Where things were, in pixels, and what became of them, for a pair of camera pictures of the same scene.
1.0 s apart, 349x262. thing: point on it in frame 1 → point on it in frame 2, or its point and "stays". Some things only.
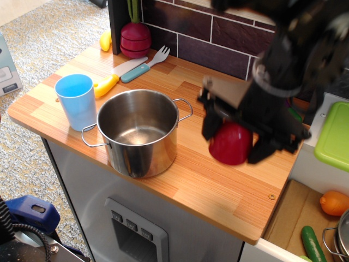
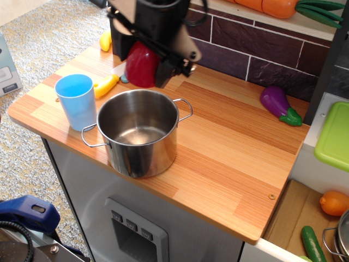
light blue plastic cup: [77, 96] stays
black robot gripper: [277, 117] → [159, 25]
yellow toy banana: [106, 41] stays
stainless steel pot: [139, 129] stays
